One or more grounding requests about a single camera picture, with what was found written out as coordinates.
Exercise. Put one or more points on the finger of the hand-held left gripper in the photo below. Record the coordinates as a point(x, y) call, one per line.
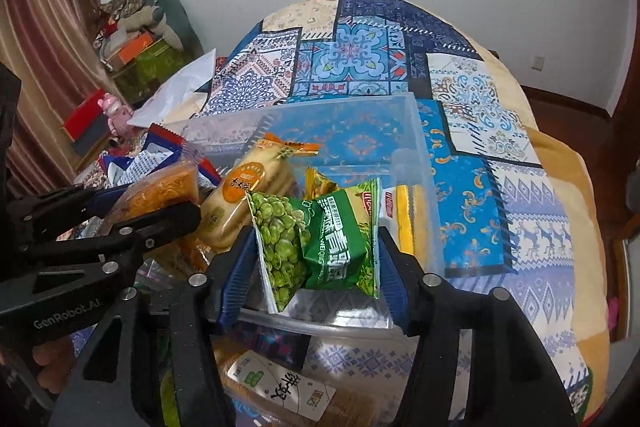
point(107, 199)
point(165, 222)

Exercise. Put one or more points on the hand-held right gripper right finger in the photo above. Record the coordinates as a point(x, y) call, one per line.
point(395, 287)

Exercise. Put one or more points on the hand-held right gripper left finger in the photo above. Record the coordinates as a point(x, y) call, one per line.
point(239, 282)

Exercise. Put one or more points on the orange shredded snack packet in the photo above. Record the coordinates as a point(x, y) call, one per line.
point(160, 192)

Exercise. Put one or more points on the green pea snack packet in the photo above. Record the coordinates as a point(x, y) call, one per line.
point(310, 242)

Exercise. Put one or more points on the clear plastic storage bin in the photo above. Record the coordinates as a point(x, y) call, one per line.
point(360, 142)

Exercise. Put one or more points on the person's left hand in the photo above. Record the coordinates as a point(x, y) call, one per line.
point(52, 354)

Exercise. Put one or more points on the grey box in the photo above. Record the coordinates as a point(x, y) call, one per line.
point(90, 141)

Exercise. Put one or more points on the blue white snack packet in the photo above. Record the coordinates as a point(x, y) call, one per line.
point(160, 152)

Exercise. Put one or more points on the yellow white snack packet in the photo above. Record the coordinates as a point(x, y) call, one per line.
point(405, 217)

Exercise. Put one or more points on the pink plush toy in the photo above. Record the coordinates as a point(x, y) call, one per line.
point(115, 117)

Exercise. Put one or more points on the round pastry pack orange wrapper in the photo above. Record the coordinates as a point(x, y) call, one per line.
point(245, 192)

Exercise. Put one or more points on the red box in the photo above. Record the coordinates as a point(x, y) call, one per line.
point(82, 117)

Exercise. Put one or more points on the cracker pack white label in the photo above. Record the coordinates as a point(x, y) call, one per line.
point(280, 387)

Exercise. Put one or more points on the small yellow orange packet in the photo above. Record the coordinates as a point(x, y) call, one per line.
point(322, 184)

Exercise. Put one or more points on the white pillow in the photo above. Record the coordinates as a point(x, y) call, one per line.
point(175, 89)

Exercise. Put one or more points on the green box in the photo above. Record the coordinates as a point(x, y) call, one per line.
point(147, 69)

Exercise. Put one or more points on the orange shoe box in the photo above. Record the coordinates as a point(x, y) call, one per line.
point(135, 47)

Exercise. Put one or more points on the striped brown curtain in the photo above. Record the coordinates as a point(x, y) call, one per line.
point(45, 32)

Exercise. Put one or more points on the pile of plush toys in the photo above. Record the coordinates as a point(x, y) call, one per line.
point(140, 9)

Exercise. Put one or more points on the white wall socket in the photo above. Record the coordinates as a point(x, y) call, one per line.
point(537, 62)

